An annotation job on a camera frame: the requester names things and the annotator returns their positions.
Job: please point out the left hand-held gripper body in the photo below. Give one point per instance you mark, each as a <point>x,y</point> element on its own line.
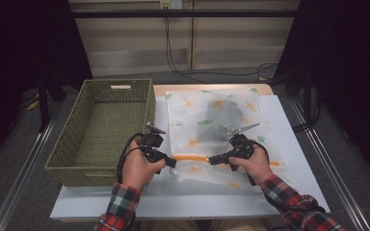
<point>152,141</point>

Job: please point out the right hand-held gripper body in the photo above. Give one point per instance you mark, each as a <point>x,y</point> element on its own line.
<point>242,147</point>

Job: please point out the black garment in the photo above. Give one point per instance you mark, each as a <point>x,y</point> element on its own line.
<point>218,118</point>

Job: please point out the green woven basket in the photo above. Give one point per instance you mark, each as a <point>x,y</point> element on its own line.
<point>67,173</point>

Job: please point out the person's right hand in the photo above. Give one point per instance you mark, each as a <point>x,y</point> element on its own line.
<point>258,166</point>

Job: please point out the person's khaki trousers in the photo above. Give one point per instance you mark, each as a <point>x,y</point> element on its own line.
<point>237,225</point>

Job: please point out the black metal stand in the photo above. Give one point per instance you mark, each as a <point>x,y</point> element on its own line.
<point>43,102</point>
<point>307,96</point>

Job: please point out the yellow floor tape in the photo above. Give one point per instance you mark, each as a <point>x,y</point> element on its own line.
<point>32,105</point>

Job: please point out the black horizontal bar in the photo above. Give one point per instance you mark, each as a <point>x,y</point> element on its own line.
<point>186,13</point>

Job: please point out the black curtain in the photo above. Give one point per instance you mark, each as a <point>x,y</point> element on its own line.
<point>356,64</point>
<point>19,48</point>

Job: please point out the metal floor rail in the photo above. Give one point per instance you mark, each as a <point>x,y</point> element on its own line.
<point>22,173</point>
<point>334,166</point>

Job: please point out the white wall outlet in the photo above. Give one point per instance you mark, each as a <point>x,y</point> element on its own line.
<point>171,4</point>

